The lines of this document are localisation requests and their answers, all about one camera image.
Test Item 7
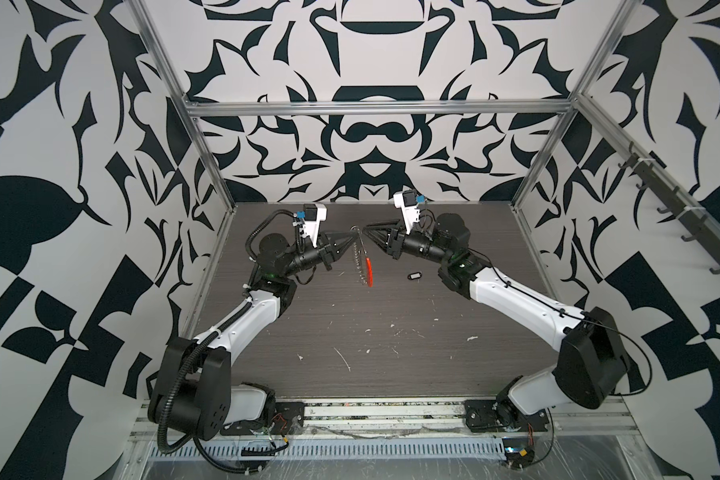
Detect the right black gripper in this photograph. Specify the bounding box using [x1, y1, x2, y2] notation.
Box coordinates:
[368, 219, 456, 270]

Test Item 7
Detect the large keyring with red handle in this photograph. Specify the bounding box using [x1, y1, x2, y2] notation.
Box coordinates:
[351, 226, 373, 288]

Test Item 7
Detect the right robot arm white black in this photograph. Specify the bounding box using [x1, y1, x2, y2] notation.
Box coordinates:
[363, 213, 631, 429]

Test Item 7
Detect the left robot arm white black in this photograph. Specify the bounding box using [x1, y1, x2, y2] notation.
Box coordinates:
[148, 231, 359, 454]

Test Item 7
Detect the small green-lit circuit board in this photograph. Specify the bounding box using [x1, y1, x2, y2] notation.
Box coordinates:
[502, 438, 535, 470]

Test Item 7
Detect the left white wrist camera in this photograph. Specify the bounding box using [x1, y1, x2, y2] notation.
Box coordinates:
[295, 203, 327, 249]

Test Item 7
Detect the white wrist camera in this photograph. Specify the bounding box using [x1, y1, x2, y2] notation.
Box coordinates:
[295, 203, 327, 249]
[393, 189, 425, 234]

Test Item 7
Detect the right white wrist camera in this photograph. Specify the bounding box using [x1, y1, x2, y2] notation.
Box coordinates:
[393, 189, 425, 234]

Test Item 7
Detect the left black corrugated cable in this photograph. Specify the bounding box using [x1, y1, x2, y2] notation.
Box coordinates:
[155, 209, 304, 475]

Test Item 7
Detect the aluminium frame back crossbar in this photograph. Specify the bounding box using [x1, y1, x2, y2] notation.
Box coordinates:
[185, 99, 571, 117]

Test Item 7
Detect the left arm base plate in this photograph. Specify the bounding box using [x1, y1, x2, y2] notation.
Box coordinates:
[220, 401, 306, 436]

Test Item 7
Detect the aluminium frame front rail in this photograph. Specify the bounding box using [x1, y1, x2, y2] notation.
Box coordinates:
[128, 392, 640, 442]

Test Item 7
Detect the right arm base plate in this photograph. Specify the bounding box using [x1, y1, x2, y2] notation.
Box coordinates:
[463, 399, 550, 433]

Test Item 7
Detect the white slotted cable duct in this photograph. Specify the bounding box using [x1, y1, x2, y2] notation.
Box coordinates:
[149, 439, 508, 462]

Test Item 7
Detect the grey wall hook rack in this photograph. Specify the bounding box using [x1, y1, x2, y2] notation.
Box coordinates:
[616, 142, 720, 275]

